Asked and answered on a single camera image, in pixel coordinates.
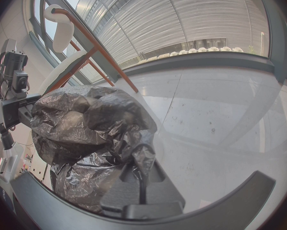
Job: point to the window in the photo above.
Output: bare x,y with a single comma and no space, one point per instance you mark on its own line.
205,61

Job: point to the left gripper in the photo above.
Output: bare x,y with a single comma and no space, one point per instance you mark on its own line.
11,114

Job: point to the black plastic bag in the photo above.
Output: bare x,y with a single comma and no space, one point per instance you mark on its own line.
86,128

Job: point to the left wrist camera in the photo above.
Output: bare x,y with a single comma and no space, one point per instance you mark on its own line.
20,81

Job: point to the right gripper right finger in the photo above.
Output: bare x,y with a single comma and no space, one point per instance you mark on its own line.
166,190

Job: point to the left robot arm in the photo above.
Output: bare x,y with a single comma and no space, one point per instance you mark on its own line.
14,63

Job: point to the white cushioned wooden chair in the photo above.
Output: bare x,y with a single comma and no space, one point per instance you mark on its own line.
62,37

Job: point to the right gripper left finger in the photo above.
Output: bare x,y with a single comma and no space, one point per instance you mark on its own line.
124,193

